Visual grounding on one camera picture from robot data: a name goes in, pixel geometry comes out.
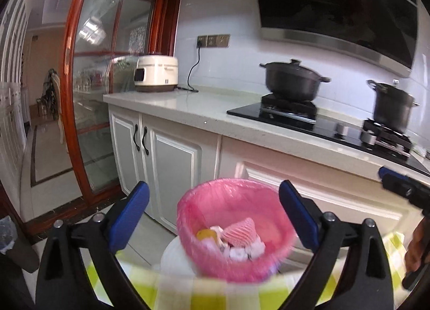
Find clear plastic bag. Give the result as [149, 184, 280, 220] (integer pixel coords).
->
[0, 216, 18, 254]

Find white rice cooker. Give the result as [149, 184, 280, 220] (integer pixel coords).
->
[134, 54, 179, 93]

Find grey stock pot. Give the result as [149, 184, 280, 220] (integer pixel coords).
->
[366, 78, 421, 133]

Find chair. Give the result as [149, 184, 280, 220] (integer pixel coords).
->
[38, 67, 67, 145]

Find wooden framed glass door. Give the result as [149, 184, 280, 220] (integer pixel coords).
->
[63, 0, 182, 204]

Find black burner grate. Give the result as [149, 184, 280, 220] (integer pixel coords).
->
[362, 118, 414, 158]
[259, 93, 318, 123]

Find wall socket panel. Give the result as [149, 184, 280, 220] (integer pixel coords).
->
[197, 34, 231, 49]

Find black glass gas hob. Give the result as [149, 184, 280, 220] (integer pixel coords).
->
[227, 101, 430, 177]

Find black power cable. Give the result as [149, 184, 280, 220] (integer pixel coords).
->
[177, 45, 203, 93]

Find black casserole pot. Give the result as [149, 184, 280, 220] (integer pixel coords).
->
[259, 59, 332, 102]

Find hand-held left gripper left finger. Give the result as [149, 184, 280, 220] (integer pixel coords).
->
[34, 180, 151, 310]

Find yellow fruit peel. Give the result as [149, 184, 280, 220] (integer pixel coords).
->
[196, 228, 218, 242]

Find green checkered tablecloth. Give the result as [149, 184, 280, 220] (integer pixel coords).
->
[84, 231, 407, 310]

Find person's right hand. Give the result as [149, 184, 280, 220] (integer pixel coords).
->
[405, 217, 428, 272]

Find white tissue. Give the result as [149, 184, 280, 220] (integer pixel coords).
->
[249, 240, 267, 257]
[229, 247, 250, 262]

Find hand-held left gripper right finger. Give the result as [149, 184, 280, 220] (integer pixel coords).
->
[278, 180, 394, 310]

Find small pink foam fruit net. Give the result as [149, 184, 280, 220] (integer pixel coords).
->
[221, 217, 260, 247]

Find black range hood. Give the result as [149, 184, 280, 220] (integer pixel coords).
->
[250, 0, 419, 77]

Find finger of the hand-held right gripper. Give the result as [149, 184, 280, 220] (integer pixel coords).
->
[378, 166, 430, 216]

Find white trash bin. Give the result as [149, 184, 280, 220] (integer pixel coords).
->
[160, 236, 286, 279]

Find bin with pink bag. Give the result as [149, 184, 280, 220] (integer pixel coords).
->
[176, 178, 298, 284]

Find white hallway cabinets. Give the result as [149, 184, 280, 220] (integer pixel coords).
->
[0, 0, 29, 166]

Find white kitchen counter cabinet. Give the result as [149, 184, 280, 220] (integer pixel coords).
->
[103, 90, 430, 241]

